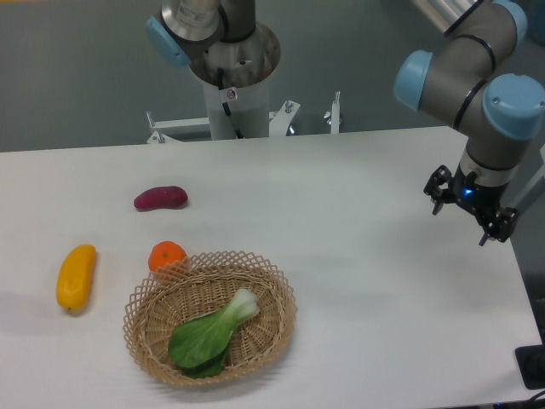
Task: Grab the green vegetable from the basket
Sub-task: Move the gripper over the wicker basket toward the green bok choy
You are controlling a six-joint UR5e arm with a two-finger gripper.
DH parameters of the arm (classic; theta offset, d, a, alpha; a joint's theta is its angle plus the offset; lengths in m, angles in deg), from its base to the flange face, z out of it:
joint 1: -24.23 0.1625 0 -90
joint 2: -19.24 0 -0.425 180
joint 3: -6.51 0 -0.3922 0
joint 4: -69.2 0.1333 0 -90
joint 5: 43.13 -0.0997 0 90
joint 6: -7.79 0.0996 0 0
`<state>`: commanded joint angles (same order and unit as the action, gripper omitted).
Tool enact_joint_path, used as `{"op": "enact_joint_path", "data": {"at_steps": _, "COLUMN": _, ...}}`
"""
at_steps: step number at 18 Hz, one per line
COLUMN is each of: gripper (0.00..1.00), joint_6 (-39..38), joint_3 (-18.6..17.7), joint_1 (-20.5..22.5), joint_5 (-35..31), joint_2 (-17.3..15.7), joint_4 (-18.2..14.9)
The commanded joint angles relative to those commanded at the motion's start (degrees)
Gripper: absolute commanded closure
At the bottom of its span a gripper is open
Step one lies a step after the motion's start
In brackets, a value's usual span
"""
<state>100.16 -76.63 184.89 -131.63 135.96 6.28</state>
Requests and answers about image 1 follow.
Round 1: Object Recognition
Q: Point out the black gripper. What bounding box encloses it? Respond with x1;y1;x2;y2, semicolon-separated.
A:
423;165;519;246

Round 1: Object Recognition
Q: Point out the green bok choy vegetable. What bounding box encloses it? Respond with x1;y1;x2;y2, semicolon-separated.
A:
168;289;260;378

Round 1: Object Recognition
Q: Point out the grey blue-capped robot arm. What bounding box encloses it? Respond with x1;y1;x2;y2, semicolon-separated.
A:
146;1;544;242

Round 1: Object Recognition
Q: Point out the woven wicker basket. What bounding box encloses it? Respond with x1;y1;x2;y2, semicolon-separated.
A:
123;251;297;387

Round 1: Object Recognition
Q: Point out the black device at table edge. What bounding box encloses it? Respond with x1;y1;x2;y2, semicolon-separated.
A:
514;344;544;390

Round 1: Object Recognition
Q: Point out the purple sweet potato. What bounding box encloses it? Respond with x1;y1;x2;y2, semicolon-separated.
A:
133;186;188;211

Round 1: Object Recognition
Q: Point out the orange tangerine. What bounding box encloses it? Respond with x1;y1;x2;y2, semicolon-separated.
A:
148;240;187;272

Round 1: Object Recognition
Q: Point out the yellow mango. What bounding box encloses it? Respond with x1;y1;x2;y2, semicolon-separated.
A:
55;244;96;313

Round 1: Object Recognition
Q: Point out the white table leg frame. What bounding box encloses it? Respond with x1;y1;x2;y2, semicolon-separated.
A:
511;147;544;216

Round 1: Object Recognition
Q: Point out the white metal base frame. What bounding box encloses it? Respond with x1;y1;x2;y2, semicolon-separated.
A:
145;90;344;144

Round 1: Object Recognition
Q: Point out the black cable on pedestal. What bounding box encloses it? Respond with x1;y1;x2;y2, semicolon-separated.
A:
216;66;244;140

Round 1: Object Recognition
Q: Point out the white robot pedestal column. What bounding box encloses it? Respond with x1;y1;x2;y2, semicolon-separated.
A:
190;23;281;141

